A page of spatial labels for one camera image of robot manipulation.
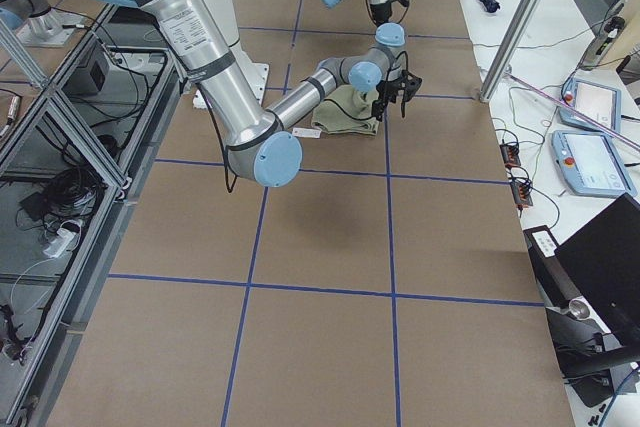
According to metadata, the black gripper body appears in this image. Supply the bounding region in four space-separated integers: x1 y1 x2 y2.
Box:
375 78 404 107
369 1 392 25

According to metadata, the olive green long-sleeve shirt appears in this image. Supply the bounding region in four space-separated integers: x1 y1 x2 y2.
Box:
311 85 379 136

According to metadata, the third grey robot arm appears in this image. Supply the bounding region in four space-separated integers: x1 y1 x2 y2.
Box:
1 0 84 48

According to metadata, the white paper garment tag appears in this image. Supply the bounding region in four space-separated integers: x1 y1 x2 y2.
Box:
292 127 322 139

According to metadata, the reacher grabber stick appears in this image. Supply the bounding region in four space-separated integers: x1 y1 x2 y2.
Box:
503 73 640 152

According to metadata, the near blue teach pendant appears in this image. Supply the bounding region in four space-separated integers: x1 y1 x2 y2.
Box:
551 130 637 198

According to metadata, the blue teach pendant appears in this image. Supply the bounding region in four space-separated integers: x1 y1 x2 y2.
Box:
561 77 621 132
551 130 637 198

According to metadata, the far blue teach pendant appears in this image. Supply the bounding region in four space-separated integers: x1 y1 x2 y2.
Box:
561 77 621 132

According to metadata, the black laptop computer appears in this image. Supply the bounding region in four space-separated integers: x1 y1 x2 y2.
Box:
524 194 639 407

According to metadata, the aluminium frame post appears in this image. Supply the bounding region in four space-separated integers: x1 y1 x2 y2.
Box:
479 0 541 103

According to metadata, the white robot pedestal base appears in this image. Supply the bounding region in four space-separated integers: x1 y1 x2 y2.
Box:
203 0 269 108

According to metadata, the aluminium frame rail structure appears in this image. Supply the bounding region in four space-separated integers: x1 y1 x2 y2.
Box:
1 7 181 426

